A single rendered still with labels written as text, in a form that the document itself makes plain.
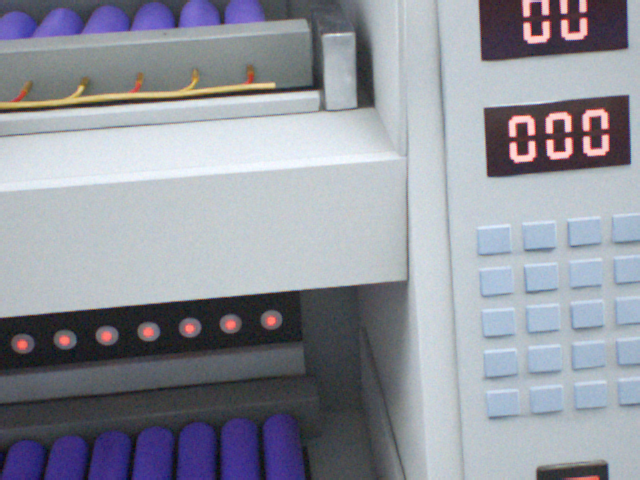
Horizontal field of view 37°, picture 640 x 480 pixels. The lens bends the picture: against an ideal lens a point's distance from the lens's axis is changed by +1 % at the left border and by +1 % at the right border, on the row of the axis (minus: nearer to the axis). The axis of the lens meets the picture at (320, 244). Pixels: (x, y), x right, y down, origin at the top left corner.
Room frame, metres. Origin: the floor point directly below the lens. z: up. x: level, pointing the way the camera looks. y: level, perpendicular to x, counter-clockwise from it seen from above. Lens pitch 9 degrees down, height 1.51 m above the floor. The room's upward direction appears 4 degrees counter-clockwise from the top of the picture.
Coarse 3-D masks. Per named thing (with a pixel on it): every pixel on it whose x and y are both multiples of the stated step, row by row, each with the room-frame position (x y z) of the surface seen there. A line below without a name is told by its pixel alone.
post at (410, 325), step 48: (432, 0) 0.30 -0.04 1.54; (432, 48) 0.30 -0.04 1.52; (432, 96) 0.30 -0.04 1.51; (432, 144) 0.30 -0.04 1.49; (432, 192) 0.30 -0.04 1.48; (432, 240) 0.30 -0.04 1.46; (384, 288) 0.38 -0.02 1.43; (432, 288) 0.30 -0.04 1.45; (384, 336) 0.39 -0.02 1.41; (432, 336) 0.30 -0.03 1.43; (384, 384) 0.40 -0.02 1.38; (432, 384) 0.30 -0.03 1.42; (432, 432) 0.30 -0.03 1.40
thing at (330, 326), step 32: (288, 0) 0.50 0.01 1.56; (320, 0) 0.50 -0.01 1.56; (320, 288) 0.50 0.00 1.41; (352, 288) 0.50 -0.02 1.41; (320, 320) 0.50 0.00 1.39; (352, 320) 0.50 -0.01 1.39; (320, 352) 0.50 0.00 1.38; (352, 352) 0.50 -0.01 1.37; (192, 384) 0.49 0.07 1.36; (320, 384) 0.50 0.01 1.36; (352, 384) 0.50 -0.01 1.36
